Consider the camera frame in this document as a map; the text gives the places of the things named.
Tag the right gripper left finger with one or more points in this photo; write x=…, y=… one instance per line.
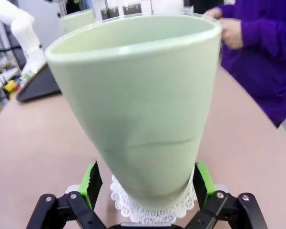
x=85, y=198

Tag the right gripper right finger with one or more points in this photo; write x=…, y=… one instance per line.
x=205, y=190

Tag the person's right hand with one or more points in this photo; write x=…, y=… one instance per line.
x=213, y=13

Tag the pale green plastic cup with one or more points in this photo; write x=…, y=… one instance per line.
x=74, y=23
x=133, y=95

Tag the person's right forearm purple sleeve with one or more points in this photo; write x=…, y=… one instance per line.
x=240, y=9

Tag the person's left hand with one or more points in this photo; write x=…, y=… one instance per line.
x=232, y=33

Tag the white lace paper coaster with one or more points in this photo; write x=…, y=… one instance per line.
x=124, y=210

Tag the person's left forearm purple sleeve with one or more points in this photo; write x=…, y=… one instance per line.
x=267, y=33

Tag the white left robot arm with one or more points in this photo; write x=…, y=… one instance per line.
x=21, y=26

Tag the person in purple hoodie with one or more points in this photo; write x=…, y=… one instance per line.
x=264, y=71

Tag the black plastic tray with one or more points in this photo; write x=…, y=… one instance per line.
x=40, y=86

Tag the yellow object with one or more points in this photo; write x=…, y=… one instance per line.
x=10, y=87

